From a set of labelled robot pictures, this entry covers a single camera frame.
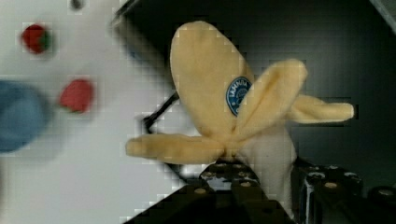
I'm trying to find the blue bowl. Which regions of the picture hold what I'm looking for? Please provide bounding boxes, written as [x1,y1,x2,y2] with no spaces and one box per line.
[0,80,49,153]

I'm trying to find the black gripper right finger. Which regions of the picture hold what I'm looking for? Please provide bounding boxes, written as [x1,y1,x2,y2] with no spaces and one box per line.
[292,158,396,224]

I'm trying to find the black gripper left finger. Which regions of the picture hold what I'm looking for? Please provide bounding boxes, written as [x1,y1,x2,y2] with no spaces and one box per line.
[122,161,294,224]

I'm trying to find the black cable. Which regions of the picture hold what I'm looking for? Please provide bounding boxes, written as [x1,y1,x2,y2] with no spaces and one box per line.
[142,91,181,134]

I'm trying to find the dark red toy strawberry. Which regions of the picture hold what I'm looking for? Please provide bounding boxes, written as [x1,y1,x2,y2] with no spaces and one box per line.
[21,23,52,54]

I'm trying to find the yellow plush peeled banana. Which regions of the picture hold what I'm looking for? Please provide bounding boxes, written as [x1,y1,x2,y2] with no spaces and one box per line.
[126,21,354,213]

